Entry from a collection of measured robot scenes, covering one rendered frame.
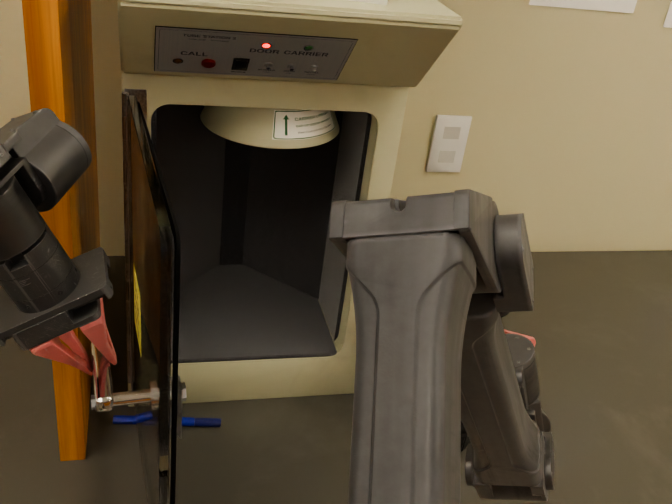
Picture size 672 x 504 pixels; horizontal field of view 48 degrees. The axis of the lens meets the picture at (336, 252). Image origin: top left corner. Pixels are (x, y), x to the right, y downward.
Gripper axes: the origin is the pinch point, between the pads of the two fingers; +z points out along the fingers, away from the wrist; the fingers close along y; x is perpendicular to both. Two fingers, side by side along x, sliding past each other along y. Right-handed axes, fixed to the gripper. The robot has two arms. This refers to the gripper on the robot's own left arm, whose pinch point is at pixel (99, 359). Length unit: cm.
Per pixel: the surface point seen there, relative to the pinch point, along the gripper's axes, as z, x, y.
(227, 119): -5.0, -26.1, -20.3
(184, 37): -19.9, -13.8, -19.4
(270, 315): 27.9, -29.5, -14.5
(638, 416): 57, -6, -59
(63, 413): 15.2, -13.4, 11.5
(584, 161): 48, -57, -83
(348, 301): 25.2, -21.9, -25.4
